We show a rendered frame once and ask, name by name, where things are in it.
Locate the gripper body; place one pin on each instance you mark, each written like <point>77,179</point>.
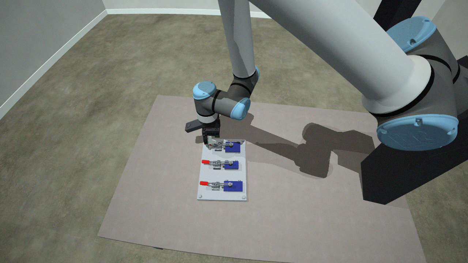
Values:
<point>212,129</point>

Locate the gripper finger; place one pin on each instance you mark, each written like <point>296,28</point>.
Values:
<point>208,140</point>

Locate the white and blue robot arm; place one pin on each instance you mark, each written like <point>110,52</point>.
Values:
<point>409,79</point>

